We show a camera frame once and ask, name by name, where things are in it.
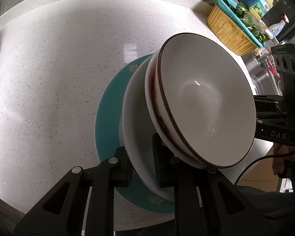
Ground yellow detergent bottle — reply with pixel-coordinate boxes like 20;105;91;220
249;0;279;20

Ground large white bowl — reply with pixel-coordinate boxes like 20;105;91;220
121;55;174;202

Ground stainless steel sink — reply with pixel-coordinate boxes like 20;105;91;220
241;52;281;95

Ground teal floral deep plate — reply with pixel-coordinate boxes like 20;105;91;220
94;54;174;214

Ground person's right hand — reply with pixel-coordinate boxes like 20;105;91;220
272;143;295;175

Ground pink floral small bowl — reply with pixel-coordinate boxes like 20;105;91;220
155;33;256;168

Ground yellow basin with teal colander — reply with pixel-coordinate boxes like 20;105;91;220
207;0;265;56

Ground small white bowl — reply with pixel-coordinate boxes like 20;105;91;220
144;51;209;169

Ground white spray bottle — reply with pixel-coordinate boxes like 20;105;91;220
268;13;289;37

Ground green leafy vegetables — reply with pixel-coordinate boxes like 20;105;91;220
222;0;270;43

